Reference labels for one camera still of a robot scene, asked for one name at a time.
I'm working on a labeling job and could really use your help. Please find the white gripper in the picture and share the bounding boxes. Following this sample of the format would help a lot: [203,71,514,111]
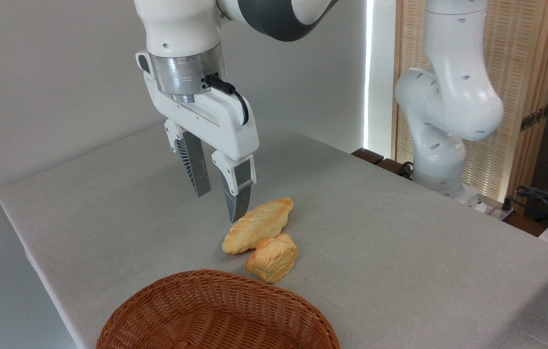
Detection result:
[136,50,260,224]

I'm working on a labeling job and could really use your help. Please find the small golden bread piece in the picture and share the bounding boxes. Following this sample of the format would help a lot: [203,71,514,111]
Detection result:
[246,233,299,285]

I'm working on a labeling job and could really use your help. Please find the long golden bread loaf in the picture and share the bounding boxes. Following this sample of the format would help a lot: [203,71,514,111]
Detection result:
[221,196,295,255]

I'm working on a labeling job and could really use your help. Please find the brown wicker basket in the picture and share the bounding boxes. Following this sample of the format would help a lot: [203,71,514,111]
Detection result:
[95,269,341,349]

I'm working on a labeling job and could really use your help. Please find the dark brown wooden bench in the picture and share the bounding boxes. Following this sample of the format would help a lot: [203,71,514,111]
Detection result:
[351,147,414,181]

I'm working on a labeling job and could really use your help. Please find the grey tablecloth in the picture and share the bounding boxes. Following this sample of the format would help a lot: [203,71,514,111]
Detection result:
[0,115,548,349]

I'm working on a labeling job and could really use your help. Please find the metal screen hinge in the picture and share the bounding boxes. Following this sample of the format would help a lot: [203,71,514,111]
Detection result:
[519,102,548,132]

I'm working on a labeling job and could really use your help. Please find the wooden slatted folding screen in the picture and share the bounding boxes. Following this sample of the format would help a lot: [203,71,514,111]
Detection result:
[391,0,548,205]

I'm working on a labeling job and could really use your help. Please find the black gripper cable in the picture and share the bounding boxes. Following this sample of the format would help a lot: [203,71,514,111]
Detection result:
[204,74,251,126]

